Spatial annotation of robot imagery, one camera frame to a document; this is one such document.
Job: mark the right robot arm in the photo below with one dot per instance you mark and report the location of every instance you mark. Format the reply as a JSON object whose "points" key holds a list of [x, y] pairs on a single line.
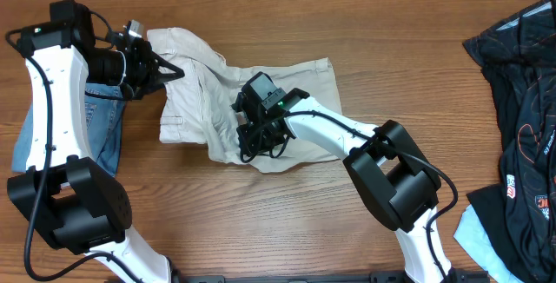
{"points": [[395, 181]]}

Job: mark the beige cotton shorts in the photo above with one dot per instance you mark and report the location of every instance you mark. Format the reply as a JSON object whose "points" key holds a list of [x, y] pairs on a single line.
{"points": [[198, 106]]}

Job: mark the folded blue denim jeans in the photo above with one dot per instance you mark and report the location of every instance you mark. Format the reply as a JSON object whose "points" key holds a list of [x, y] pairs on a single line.
{"points": [[104, 122]]}

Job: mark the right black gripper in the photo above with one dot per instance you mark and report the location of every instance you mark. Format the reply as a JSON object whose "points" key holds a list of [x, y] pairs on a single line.
{"points": [[250, 145]]}

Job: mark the black printed jersey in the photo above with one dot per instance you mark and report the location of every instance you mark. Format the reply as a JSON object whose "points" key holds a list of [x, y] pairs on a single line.
{"points": [[517, 58]]}

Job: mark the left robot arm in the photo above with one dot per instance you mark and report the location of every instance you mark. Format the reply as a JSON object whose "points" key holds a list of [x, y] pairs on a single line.
{"points": [[66, 197]]}

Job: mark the light blue garment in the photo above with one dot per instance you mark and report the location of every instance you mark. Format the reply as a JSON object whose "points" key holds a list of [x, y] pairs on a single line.
{"points": [[472, 237]]}

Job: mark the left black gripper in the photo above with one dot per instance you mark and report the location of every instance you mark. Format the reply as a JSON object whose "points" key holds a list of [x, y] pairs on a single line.
{"points": [[149, 80]]}

